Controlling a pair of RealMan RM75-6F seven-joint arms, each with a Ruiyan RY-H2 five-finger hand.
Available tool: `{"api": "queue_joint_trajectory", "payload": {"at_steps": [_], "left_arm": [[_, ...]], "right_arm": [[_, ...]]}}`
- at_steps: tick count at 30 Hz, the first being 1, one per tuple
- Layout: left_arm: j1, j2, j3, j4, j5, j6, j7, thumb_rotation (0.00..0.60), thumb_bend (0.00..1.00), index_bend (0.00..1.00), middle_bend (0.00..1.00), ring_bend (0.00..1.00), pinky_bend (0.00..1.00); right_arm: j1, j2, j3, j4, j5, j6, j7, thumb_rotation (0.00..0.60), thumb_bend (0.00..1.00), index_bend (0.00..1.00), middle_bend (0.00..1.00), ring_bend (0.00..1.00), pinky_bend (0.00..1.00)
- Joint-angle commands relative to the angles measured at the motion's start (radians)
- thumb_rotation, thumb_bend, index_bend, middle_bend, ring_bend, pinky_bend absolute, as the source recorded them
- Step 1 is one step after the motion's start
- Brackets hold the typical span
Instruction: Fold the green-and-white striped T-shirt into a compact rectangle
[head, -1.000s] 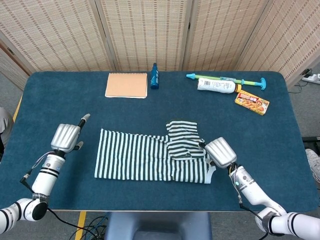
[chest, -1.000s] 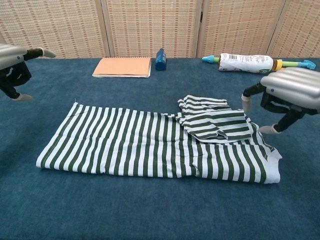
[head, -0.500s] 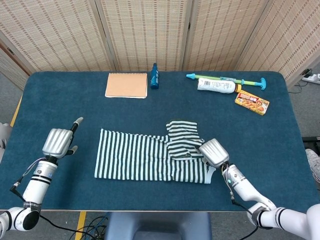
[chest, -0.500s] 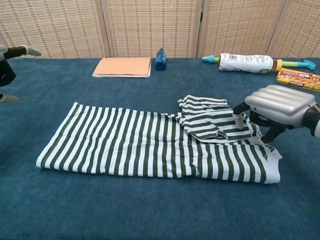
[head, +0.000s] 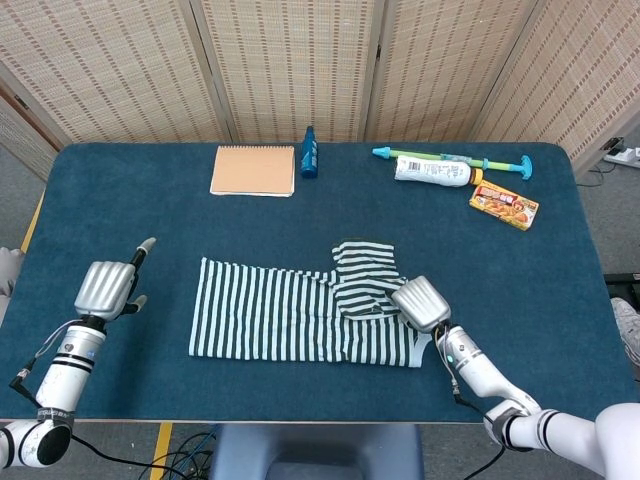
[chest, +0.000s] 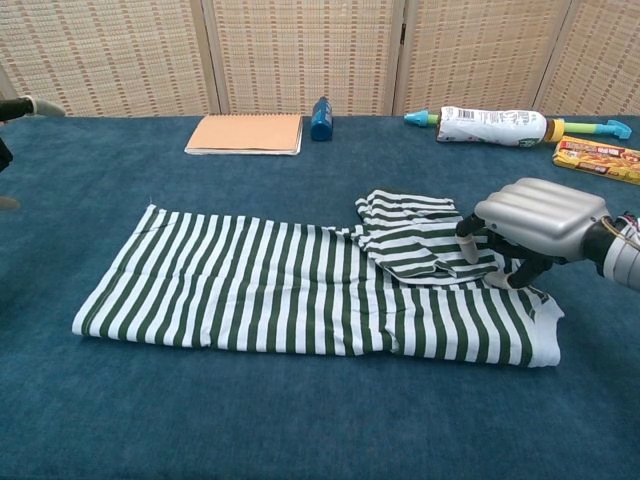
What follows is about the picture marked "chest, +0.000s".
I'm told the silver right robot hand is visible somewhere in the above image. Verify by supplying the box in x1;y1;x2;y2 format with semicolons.
454;177;614;291

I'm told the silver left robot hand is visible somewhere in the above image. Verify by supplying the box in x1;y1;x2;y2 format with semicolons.
0;94;66;211

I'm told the green white striped T-shirt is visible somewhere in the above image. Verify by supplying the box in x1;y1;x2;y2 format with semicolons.
70;187;566;370

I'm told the woven folding screen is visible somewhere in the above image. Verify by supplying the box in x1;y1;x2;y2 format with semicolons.
0;0;640;126

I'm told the yellow curry box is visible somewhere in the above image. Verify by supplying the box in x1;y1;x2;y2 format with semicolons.
551;135;640;187

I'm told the white labelled bottle brown cap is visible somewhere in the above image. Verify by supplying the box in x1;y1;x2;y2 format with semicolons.
435;105;565;150

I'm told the green blue toy water pump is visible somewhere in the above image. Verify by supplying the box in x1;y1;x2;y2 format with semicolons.
403;110;636;142

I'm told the orange spiral notebook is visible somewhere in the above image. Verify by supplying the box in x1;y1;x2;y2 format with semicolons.
183;113;305;157

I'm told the small blue bottle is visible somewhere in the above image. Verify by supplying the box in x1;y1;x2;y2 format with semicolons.
310;96;333;142

